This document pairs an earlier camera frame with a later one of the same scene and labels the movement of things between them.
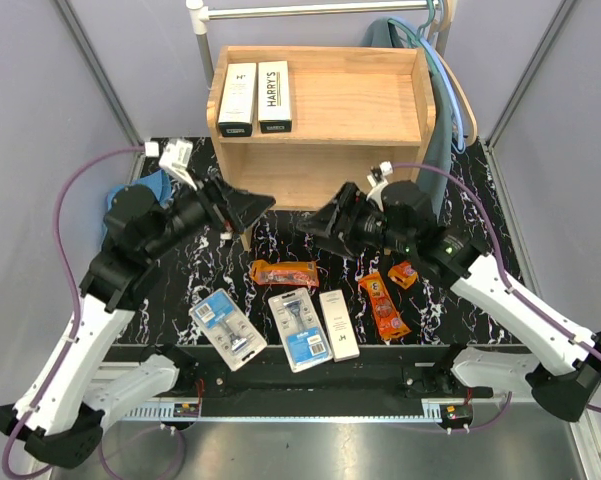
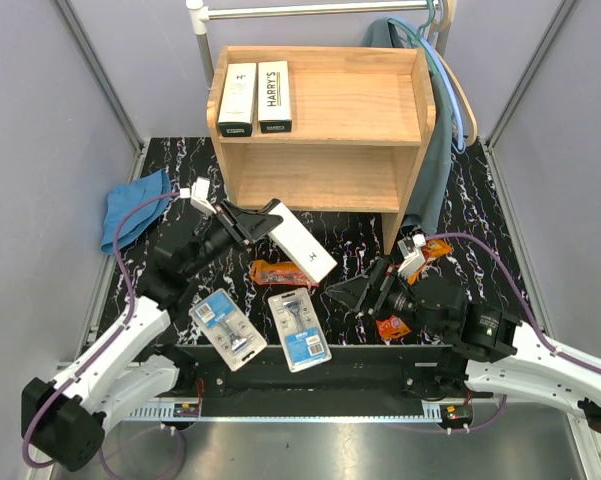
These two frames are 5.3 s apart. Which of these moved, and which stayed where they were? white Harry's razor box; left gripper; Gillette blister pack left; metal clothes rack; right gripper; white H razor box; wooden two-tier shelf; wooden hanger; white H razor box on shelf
Moved: left gripper; right gripper; white H razor box
Stayed: Gillette blister pack left; white H razor box on shelf; wooden two-tier shelf; metal clothes rack; wooden hanger; white Harry's razor box
